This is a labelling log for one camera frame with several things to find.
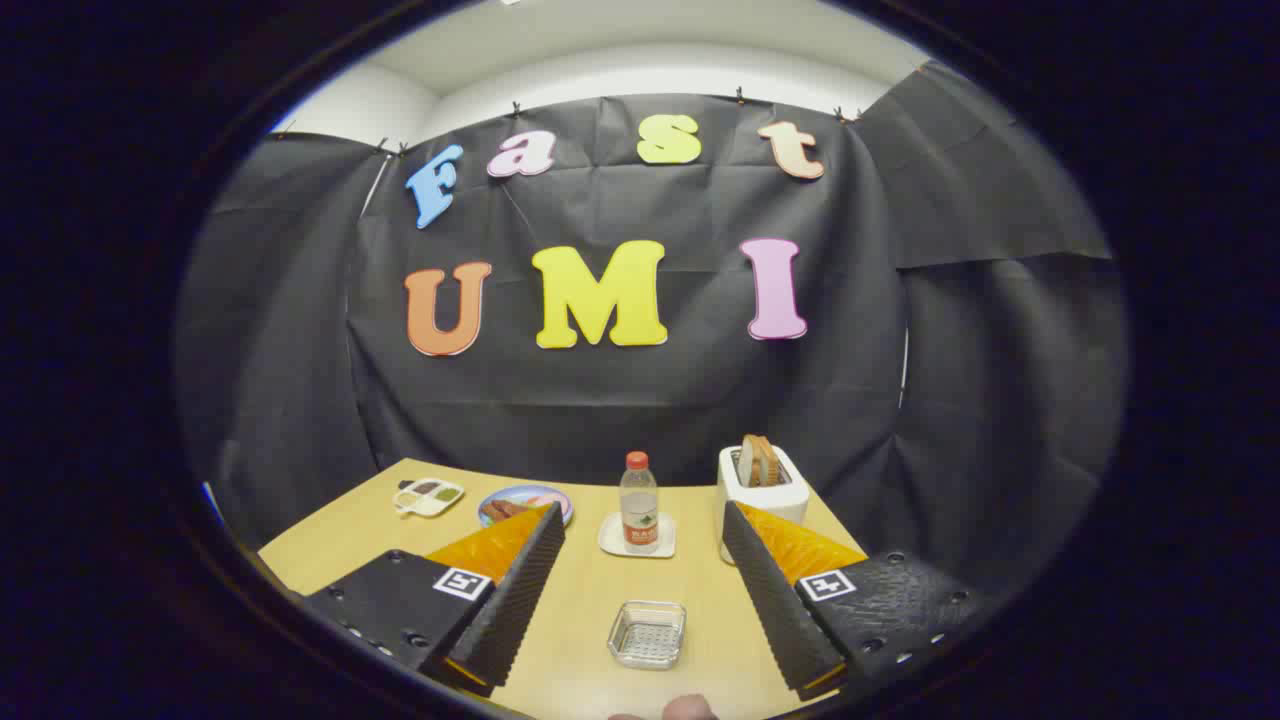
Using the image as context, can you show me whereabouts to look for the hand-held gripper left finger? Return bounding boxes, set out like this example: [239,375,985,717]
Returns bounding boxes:
[300,502,567,698]

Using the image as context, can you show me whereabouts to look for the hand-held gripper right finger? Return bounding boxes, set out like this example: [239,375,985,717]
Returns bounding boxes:
[722,499,1004,701]

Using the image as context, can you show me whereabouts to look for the white toaster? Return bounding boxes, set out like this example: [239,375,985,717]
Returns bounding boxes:
[716,445,811,566]

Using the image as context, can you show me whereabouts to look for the white square coaster tray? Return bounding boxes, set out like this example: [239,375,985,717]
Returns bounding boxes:
[598,512,677,559]

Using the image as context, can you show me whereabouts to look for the blue plate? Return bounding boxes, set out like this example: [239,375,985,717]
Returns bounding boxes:
[477,484,575,529]

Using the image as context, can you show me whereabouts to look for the white divided sauce dish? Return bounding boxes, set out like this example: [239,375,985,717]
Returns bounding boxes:
[392,478,466,519]

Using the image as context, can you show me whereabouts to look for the clear water bottle red cap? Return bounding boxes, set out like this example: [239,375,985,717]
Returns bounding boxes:
[619,451,660,555]

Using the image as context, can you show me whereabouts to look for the metal wire basket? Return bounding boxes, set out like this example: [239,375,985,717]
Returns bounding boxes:
[607,600,688,671]

